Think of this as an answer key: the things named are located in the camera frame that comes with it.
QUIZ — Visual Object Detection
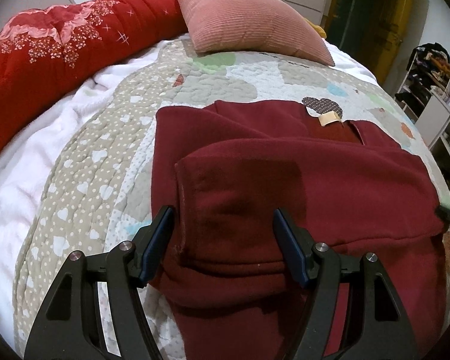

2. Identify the dark red sweater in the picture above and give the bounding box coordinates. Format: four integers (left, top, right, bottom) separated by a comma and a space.
151, 101, 446, 359

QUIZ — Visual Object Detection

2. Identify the dark clothes rack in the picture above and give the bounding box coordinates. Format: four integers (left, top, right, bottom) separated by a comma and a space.
394, 42, 450, 116

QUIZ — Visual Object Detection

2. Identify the white shelving unit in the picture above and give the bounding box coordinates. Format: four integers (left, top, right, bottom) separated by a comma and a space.
414, 78, 450, 196

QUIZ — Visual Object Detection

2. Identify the patchwork heart quilt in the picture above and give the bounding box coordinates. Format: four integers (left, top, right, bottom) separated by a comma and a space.
13, 37, 450, 353

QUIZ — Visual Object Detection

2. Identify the white fleece blanket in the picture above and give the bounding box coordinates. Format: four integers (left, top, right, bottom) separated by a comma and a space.
0, 33, 196, 346

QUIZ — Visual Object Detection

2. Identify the mustard yellow cloth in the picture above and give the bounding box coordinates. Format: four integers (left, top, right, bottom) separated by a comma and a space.
310, 22, 327, 39

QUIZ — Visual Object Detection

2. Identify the red floral comforter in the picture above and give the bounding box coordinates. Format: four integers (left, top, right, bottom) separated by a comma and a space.
0, 0, 187, 152

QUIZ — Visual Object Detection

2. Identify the pink corduroy pillow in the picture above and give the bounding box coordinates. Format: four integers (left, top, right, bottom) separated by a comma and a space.
177, 0, 334, 66

